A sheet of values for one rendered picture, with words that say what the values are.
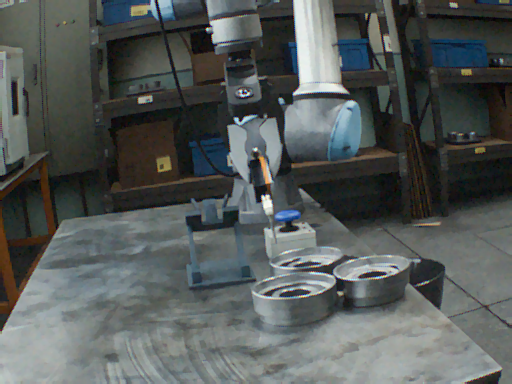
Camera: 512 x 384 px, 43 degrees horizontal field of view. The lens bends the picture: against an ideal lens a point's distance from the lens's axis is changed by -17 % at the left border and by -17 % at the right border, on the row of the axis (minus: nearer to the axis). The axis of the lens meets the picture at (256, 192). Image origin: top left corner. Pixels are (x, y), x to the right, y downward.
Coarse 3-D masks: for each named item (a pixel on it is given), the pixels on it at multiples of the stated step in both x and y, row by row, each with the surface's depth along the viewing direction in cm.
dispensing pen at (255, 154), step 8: (256, 152) 112; (256, 160) 109; (256, 168) 108; (256, 176) 108; (256, 184) 107; (264, 184) 107; (256, 192) 108; (264, 192) 108; (256, 200) 109; (264, 200) 107; (264, 208) 106; (272, 208) 107; (272, 216) 106; (272, 224) 105
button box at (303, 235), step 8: (296, 224) 123; (304, 224) 123; (264, 232) 123; (272, 232) 120; (280, 232) 119; (288, 232) 118; (296, 232) 118; (304, 232) 117; (312, 232) 117; (272, 240) 116; (280, 240) 117; (288, 240) 117; (296, 240) 117; (304, 240) 117; (312, 240) 117; (272, 248) 117; (280, 248) 117; (288, 248) 117; (296, 248) 117; (272, 256) 117
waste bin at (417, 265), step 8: (416, 264) 237; (424, 264) 235; (432, 264) 231; (440, 264) 225; (416, 272) 237; (424, 272) 235; (432, 272) 231; (440, 272) 223; (416, 280) 237; (424, 280) 235; (432, 280) 211; (440, 280) 214; (416, 288) 208; (424, 288) 209; (432, 288) 212; (440, 288) 214; (424, 296) 210; (432, 296) 212; (440, 296) 215; (432, 304) 213; (440, 304) 217
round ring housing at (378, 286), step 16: (368, 256) 100; (384, 256) 99; (336, 272) 96; (368, 272) 97; (384, 272) 96; (400, 272) 91; (336, 288) 94; (352, 288) 91; (368, 288) 90; (384, 288) 90; (400, 288) 91; (352, 304) 92; (368, 304) 91
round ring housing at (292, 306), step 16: (304, 272) 97; (256, 288) 94; (272, 288) 96; (288, 288) 95; (304, 288) 94; (256, 304) 90; (272, 304) 88; (288, 304) 87; (304, 304) 87; (320, 304) 88; (272, 320) 89; (288, 320) 88; (304, 320) 88
